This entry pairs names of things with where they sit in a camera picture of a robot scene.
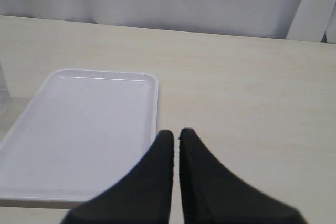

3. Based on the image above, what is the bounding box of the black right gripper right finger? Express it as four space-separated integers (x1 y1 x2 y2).
179 128 306 223

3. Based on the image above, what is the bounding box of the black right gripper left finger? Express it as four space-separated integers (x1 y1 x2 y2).
62 130 174 223

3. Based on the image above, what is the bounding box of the clear plastic tall container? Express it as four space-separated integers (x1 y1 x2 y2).
0 65 12 116

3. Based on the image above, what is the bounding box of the white rectangular plastic tray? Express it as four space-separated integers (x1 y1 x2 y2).
1 69 159 208

